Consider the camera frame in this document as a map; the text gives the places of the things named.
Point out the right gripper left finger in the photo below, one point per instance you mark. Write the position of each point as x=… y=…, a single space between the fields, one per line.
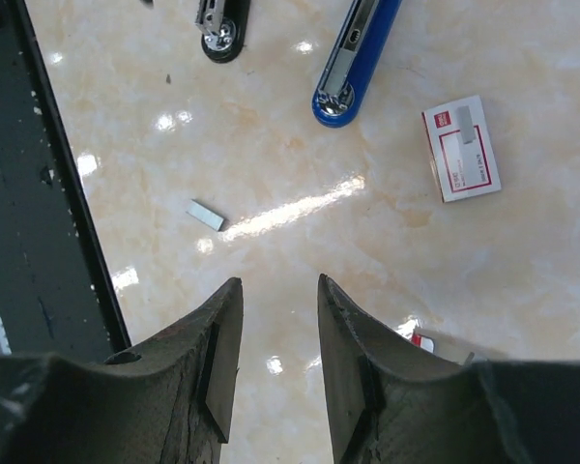
x=168 y=399

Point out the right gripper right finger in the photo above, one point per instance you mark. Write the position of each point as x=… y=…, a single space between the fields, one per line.
x=390 y=401

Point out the grey staple strip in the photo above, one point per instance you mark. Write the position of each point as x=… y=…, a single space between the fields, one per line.
x=339 y=68
x=205 y=215

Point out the red staple box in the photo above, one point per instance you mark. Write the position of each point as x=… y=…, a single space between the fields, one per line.
x=462 y=158

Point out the blue stapler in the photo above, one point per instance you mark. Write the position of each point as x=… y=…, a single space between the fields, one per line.
x=365 y=30

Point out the black stapler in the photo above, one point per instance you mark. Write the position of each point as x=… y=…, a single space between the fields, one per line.
x=223 y=27

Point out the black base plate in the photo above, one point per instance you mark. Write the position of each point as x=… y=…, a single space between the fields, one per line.
x=56 y=294

